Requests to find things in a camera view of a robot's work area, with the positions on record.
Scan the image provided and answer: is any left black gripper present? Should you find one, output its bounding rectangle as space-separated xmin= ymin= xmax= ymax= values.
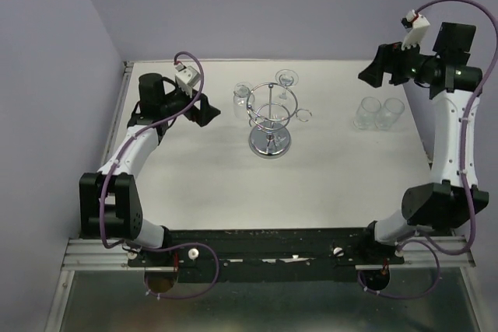
xmin=160 ymin=84 xmax=220 ymax=126

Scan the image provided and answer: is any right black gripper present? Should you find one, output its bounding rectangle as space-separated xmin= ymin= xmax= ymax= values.
xmin=359 ymin=37 xmax=440 ymax=88

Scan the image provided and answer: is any clear wine glass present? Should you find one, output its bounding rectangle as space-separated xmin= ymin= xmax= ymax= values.
xmin=353 ymin=96 xmax=381 ymax=130

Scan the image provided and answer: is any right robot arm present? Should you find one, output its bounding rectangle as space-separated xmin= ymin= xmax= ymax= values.
xmin=358 ymin=16 xmax=489 ymax=264

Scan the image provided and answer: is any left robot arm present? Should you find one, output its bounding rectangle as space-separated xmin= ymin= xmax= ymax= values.
xmin=79 ymin=73 xmax=221 ymax=266

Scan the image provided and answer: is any chrome wine glass rack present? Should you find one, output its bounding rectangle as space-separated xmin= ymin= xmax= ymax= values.
xmin=246 ymin=82 xmax=313 ymax=159

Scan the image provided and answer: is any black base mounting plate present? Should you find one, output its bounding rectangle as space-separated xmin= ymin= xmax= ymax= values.
xmin=128 ymin=228 xmax=404 ymax=283

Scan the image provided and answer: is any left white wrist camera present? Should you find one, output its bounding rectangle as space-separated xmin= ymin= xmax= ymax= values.
xmin=175 ymin=62 xmax=201 ymax=98

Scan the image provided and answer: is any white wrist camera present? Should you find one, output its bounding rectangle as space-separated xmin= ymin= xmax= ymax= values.
xmin=401 ymin=9 xmax=430 ymax=50
xmin=175 ymin=62 xmax=201 ymax=98

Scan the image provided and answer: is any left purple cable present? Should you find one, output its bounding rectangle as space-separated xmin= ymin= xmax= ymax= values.
xmin=100 ymin=51 xmax=222 ymax=302

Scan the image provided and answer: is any purple cable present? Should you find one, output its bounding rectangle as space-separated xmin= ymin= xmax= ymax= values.
xmin=357 ymin=0 xmax=498 ymax=300
xmin=100 ymin=51 xmax=222 ymax=302

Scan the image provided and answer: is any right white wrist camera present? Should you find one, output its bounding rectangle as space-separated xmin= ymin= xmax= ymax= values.
xmin=401 ymin=9 xmax=430 ymax=50

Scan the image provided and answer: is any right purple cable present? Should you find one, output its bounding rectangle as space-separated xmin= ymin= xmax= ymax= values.
xmin=357 ymin=0 xmax=498 ymax=300

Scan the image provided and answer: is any aluminium rail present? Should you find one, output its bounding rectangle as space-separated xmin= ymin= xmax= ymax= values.
xmin=347 ymin=237 xmax=476 ymax=270

